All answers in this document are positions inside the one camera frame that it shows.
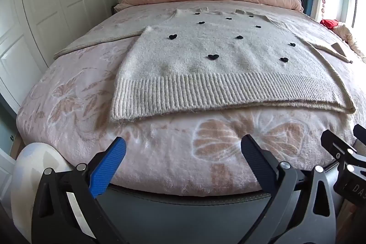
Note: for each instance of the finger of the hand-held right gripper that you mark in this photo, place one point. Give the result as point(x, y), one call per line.
point(333, 142)
point(360, 132)

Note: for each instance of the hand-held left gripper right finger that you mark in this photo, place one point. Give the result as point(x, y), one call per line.
point(253, 156)

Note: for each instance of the white wardrobe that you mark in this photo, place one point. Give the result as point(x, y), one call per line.
point(57, 4)

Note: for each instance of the red cloth by window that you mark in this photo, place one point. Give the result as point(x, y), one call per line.
point(328, 24)

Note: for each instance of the cream plush cloth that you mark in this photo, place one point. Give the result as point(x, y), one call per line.
point(350, 36)

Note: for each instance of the white round object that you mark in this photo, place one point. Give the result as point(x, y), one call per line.
point(34, 164)

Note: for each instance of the pink butterfly blanket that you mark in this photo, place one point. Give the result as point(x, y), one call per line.
point(160, 152)

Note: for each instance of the cream knit sweater black hearts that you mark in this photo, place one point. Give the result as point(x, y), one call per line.
point(214, 66)

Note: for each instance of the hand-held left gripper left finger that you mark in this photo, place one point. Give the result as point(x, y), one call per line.
point(110, 165)

